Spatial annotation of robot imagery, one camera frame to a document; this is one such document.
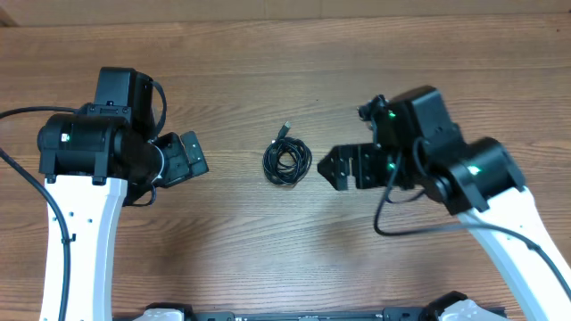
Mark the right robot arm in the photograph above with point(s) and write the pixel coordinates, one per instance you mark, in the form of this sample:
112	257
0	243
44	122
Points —
416	144

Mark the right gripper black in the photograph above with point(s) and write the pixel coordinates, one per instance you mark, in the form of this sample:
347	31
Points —
366	165

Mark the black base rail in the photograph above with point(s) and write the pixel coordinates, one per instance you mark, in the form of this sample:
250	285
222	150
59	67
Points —
451	306

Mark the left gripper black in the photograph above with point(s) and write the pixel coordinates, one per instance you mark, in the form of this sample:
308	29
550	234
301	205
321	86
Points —
177	167

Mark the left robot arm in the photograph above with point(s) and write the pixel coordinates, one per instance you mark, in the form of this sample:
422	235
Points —
95	162

